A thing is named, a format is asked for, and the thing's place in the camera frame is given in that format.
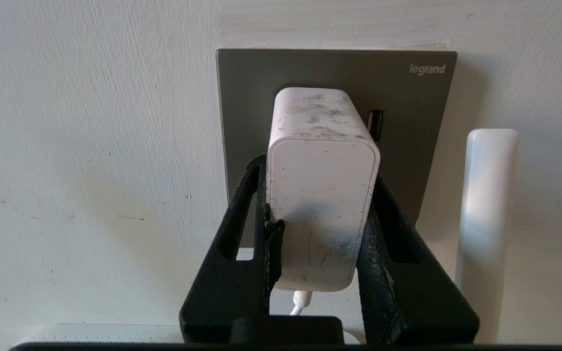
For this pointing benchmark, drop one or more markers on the white power adapter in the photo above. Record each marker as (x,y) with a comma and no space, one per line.
(320,195)

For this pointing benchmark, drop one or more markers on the white router with antennas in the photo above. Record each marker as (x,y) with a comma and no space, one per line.
(486,219)

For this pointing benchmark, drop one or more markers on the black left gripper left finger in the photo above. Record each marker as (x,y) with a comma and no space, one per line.
(203,302)

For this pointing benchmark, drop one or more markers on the grey wall socket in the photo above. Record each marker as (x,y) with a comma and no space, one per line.
(242,97)

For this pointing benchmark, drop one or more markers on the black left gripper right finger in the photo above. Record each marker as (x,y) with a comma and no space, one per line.
(408,302)

